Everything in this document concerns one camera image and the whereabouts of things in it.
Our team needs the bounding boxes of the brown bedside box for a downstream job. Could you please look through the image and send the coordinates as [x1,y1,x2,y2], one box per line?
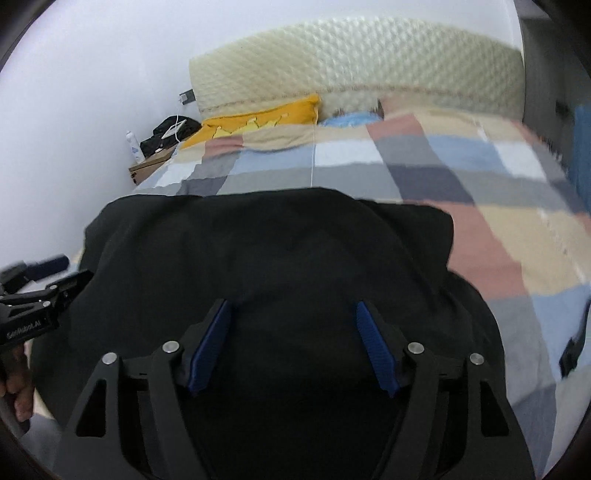
[128,143,182,186]

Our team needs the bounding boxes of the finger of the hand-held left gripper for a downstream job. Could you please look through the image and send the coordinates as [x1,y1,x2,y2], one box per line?
[0,254,70,295]
[0,270,94,320]

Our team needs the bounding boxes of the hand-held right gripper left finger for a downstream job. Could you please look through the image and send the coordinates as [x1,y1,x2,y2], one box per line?
[53,299,232,480]

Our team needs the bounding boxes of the black strap with buckle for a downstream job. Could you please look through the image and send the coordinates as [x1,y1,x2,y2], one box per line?
[558,300,591,378]

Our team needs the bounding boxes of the grey and white wardrobe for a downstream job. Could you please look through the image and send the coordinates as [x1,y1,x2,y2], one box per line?
[516,0,591,139]

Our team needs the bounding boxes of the person's left hand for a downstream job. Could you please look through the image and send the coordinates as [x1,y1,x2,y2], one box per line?
[0,345,36,422]

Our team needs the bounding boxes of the blue chair cover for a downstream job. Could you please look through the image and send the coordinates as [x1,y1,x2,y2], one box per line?
[567,104,591,197]

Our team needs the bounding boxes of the white spray bottle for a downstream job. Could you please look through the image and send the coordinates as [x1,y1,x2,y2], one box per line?
[125,130,145,165]

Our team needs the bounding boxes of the light blue cloth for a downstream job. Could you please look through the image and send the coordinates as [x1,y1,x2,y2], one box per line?
[318,111,385,128]

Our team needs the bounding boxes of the black puffer jacket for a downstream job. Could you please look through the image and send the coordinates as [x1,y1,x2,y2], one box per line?
[28,186,537,480]

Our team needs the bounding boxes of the plaid pastel duvet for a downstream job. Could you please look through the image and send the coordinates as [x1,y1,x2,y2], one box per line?
[25,108,591,464]

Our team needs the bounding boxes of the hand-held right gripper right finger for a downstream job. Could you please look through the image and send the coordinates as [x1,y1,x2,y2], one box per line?
[355,301,536,480]

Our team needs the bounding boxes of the yellow pillow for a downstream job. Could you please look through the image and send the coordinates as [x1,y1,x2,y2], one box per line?
[179,94,322,151]

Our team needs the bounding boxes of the quilted cream headboard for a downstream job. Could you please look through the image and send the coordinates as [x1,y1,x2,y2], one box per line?
[188,17,528,121]

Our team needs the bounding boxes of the black bag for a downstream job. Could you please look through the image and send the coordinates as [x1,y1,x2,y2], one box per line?
[139,116,203,158]

